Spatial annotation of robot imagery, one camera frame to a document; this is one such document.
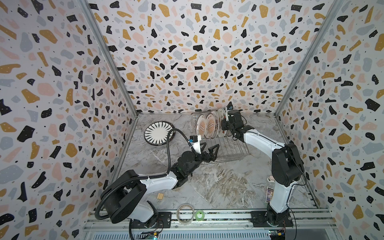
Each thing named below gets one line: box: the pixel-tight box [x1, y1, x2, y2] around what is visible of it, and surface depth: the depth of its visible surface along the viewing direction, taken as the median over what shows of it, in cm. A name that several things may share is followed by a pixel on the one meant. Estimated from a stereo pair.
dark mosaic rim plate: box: [144, 121, 176, 146], surface depth 109 cm
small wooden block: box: [157, 193, 164, 200], surface depth 82 cm
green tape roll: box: [195, 209, 205, 222], surface depth 77 cm
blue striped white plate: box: [144, 121, 176, 146], surface depth 109 cm
